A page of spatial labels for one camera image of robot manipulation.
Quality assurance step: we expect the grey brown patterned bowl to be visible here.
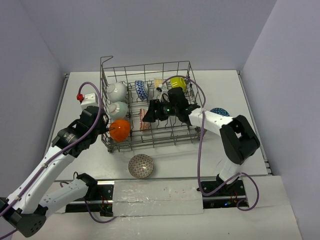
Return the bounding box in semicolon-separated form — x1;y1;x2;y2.
128;154;155;179

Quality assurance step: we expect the blue zigzag patterned bowl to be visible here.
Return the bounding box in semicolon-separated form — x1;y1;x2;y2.
134;80;149;101

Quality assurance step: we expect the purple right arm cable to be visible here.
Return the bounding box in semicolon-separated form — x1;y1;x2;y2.
161;75;260;212

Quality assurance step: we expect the teal patterned bowl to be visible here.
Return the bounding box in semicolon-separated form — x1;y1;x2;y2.
108;101;128;120

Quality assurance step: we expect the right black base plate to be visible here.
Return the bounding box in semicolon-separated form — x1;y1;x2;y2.
202;180;249;209

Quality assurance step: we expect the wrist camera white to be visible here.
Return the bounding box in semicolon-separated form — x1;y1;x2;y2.
76;93;99;110
156;83;169;102

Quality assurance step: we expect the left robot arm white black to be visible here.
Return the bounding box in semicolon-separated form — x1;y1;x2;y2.
0;106;108;238

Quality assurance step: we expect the white bowl yellow flower pattern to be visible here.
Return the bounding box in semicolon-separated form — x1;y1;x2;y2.
153;78;167;89

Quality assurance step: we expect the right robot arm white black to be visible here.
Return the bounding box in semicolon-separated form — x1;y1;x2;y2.
142;87;261;196

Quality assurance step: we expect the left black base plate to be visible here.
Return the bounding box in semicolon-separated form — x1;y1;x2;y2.
64;181;115;217

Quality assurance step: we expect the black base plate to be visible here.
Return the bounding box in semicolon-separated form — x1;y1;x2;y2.
64;181;115;217
202;180;249;209

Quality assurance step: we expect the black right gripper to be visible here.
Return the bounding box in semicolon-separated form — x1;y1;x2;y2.
143;98;180;122

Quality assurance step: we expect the orange geometric patterned bowl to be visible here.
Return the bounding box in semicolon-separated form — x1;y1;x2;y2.
109;119;131;143

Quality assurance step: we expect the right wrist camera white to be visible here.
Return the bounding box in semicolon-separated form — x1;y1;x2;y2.
156;83;169;102

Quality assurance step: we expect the blue triangle patterned bowl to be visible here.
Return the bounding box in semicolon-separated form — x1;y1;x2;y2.
210;107;230;117

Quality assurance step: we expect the grey wire dish rack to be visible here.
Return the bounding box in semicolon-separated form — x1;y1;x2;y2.
100;56;202;153

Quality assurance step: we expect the plain white bowl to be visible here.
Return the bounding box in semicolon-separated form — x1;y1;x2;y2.
106;82;127;103

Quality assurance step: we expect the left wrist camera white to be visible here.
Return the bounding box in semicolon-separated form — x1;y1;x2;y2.
76;93;99;110

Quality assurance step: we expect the white taped cover panel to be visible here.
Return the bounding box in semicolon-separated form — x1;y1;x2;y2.
112;179;204;217

